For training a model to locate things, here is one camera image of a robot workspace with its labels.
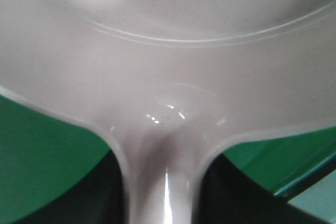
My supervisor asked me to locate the beige plastic dustpan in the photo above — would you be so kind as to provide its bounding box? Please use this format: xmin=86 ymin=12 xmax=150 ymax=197
xmin=1 ymin=0 xmax=335 ymax=223

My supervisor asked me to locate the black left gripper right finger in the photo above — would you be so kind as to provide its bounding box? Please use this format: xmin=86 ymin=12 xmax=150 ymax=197
xmin=195 ymin=155 xmax=323 ymax=224

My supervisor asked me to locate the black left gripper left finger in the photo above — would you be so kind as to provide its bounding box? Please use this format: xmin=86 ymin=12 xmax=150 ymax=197
xmin=15 ymin=151 xmax=127 ymax=224

